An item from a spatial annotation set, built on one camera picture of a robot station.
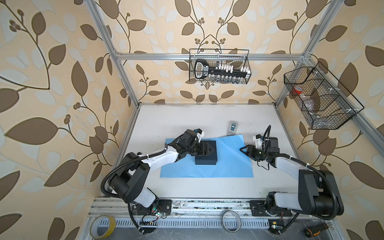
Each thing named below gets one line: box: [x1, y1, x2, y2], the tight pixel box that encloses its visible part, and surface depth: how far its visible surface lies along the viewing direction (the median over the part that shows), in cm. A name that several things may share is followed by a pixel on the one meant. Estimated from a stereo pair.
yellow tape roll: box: [89, 214, 116, 240], surface depth 69 cm
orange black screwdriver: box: [303, 223, 329, 238], surface depth 68 cm
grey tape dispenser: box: [227, 120, 238, 136], surface depth 104 cm
